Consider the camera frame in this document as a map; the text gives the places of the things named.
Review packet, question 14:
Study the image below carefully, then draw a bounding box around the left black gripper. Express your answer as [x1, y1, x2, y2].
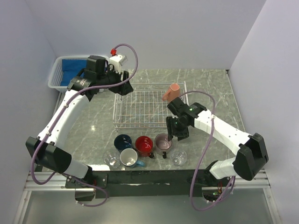
[97, 65, 134, 96]

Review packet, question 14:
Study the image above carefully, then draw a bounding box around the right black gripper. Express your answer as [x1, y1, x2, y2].
[165, 116, 190, 141]

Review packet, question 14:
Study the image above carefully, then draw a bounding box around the mauve mug black handle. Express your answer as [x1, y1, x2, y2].
[154, 133, 172, 159]

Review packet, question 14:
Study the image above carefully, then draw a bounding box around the pink floral mug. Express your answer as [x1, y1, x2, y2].
[162, 83, 180, 102]

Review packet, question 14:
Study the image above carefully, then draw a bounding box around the red mug black handle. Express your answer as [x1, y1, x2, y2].
[135, 136, 155, 158]

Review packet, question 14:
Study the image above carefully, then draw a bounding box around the dark blue mug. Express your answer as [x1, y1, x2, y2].
[114, 134, 132, 152]

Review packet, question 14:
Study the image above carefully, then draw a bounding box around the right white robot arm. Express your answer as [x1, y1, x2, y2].
[166, 98, 269, 186]

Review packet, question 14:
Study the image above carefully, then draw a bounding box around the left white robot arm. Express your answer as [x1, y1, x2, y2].
[25, 53, 133, 188]

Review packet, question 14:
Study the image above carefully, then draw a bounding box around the right clear glass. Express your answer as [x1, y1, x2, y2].
[171, 150, 187, 167]

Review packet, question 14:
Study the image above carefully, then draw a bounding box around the clear glass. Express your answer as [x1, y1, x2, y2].
[102, 150, 121, 168]
[171, 150, 187, 167]

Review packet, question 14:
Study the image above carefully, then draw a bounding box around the light blue white mug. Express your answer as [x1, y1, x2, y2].
[120, 148, 145, 168]

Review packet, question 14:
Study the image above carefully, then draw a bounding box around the black base beam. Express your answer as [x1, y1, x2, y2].
[60, 169, 234, 203]

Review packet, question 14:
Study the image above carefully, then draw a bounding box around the blue cloth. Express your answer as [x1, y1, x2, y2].
[60, 59, 86, 86]

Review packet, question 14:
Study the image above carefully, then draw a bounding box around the white plastic basket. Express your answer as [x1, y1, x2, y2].
[48, 55, 89, 93]

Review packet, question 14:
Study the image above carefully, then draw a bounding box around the left clear glass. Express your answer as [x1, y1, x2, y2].
[102, 150, 121, 168]

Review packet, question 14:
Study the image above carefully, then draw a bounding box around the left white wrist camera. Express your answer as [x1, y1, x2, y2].
[109, 54, 128, 73]

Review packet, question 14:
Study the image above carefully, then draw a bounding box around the white wire dish rack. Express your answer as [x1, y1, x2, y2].
[112, 81, 190, 130]

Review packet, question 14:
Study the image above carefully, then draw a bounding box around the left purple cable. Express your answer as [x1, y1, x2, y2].
[30, 43, 139, 208]

